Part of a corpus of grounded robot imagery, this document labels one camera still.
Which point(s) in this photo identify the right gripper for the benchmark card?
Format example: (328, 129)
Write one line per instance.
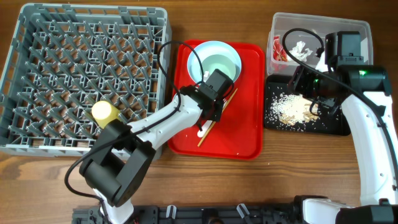
(298, 84)

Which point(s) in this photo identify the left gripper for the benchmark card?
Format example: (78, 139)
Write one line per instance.
(218, 106)

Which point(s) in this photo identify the rice and peanut shells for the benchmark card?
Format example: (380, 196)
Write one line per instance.
(292, 109)

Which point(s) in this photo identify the white napkin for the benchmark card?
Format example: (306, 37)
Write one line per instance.
(300, 51)

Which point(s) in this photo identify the red snack wrapper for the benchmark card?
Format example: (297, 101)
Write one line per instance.
(278, 52)

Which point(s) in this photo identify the yellow plastic cup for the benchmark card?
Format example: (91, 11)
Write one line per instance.
(103, 112)

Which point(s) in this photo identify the mint green bowl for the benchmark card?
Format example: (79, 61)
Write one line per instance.
(220, 62)

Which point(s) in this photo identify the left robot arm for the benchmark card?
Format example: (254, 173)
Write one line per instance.
(118, 162)

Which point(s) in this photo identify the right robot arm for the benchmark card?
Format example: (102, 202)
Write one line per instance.
(363, 92)

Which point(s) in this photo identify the grey dishwasher rack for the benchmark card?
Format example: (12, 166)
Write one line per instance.
(64, 58)

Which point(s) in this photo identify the wooden chopstick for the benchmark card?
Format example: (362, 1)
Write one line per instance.
(226, 103)

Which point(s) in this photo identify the white plastic fork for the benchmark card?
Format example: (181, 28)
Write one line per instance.
(204, 129)

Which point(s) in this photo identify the black tray bin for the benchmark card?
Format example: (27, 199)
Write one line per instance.
(335, 125)

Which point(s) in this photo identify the red plastic tray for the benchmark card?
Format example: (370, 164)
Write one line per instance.
(239, 133)

